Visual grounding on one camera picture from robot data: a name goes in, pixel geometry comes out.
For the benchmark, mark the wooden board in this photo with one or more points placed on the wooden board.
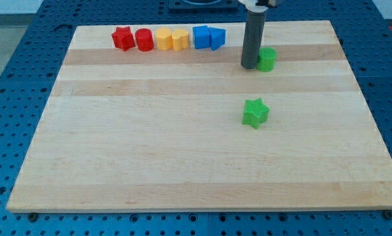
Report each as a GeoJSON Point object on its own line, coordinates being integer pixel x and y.
{"type": "Point", "coordinates": [161, 131]}

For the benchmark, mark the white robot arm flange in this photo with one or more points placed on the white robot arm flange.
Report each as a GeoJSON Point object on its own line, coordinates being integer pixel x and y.
{"type": "Point", "coordinates": [260, 6]}

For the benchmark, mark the blue cube block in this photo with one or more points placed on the blue cube block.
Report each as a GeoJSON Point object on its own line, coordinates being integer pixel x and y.
{"type": "Point", "coordinates": [201, 37]}

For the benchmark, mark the yellow heart block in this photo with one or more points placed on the yellow heart block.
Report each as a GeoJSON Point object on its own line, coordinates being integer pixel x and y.
{"type": "Point", "coordinates": [180, 39]}

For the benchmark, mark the blue triangle block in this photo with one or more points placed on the blue triangle block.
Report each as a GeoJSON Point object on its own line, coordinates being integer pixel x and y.
{"type": "Point", "coordinates": [217, 37]}

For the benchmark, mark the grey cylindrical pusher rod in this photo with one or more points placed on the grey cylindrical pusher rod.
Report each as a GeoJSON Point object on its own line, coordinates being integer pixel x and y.
{"type": "Point", "coordinates": [254, 28]}

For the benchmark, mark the green cylinder block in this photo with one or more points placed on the green cylinder block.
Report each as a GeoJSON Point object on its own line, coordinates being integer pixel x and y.
{"type": "Point", "coordinates": [266, 59]}

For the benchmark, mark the red star block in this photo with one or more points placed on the red star block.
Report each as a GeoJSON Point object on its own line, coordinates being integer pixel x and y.
{"type": "Point", "coordinates": [123, 38]}

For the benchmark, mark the red cylinder block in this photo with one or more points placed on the red cylinder block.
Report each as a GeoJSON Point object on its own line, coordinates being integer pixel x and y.
{"type": "Point", "coordinates": [144, 39]}

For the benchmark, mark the green star block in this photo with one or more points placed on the green star block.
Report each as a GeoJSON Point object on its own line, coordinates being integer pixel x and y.
{"type": "Point", "coordinates": [255, 113]}

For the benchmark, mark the yellow hexagon block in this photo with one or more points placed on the yellow hexagon block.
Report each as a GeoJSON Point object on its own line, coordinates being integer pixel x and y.
{"type": "Point", "coordinates": [164, 38]}

